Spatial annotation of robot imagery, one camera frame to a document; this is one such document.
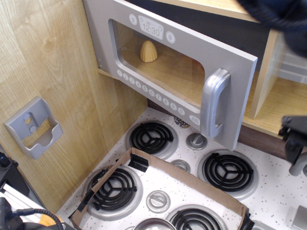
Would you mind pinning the front grey stove knob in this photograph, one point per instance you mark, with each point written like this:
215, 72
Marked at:
158, 201

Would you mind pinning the grey toy microwave door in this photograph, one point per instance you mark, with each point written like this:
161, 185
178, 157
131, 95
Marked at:
186, 59

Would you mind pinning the black device at left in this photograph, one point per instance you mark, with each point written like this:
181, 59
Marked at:
9, 174

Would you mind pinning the wooden shelf unit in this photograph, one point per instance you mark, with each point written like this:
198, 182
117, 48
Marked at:
270, 98

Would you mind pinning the front left stove burner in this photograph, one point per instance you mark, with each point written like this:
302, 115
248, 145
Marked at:
118, 197

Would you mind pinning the back grey stove knob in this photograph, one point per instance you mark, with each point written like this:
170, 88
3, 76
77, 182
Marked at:
196, 141

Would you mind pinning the silver microwave door handle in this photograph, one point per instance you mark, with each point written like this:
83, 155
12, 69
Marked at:
212, 90

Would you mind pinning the grey sink faucet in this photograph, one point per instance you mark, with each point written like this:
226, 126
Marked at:
300, 166

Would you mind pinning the silver metal pot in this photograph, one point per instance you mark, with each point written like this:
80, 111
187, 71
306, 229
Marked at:
154, 224

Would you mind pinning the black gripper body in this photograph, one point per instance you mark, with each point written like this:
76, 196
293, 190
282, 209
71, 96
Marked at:
294, 132

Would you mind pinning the grey wall phone holder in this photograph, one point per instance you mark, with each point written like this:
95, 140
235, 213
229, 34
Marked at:
27, 121

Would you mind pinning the back left stove burner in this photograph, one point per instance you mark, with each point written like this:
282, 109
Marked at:
153, 137

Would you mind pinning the yellow toy corn cob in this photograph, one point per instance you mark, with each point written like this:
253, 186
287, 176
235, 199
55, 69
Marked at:
148, 52

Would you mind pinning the front right stove burner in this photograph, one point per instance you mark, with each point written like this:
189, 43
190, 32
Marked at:
195, 217

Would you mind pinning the middle grey stove knob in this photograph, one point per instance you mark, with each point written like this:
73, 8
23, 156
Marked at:
181, 164

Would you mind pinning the grey stove knob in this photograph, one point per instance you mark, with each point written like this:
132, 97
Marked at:
196, 141
158, 201
181, 164

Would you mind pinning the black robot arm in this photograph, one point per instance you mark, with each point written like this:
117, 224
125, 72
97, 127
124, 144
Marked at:
290, 18

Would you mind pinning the back right stove burner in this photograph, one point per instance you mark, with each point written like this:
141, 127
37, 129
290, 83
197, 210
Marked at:
229, 171

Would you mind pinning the brown cardboard barrier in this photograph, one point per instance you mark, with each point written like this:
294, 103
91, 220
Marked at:
140, 160

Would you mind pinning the stove burner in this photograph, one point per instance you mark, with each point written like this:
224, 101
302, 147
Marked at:
229, 171
118, 197
153, 137
195, 217

